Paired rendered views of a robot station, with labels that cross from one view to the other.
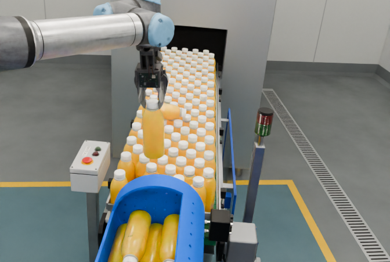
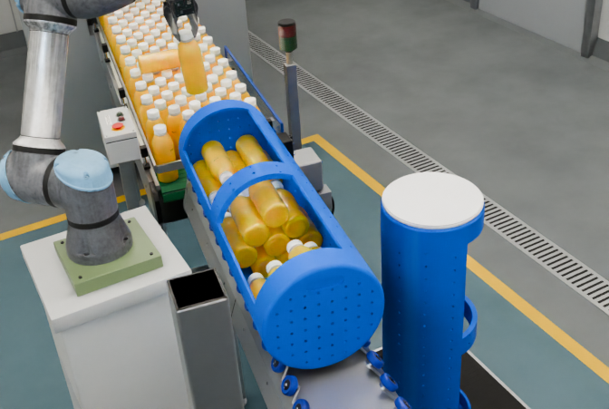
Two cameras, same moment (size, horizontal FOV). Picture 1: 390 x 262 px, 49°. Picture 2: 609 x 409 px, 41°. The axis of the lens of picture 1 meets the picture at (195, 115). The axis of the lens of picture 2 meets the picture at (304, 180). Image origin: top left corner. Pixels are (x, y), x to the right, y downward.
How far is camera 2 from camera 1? 1.24 m
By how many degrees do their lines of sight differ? 16
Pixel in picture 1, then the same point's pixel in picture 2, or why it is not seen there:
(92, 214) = (131, 194)
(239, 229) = (298, 156)
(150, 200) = (214, 132)
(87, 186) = (128, 154)
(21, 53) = not seen: outside the picture
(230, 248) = not seen: hidden behind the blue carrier
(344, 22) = not seen: outside the picture
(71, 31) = not seen: outside the picture
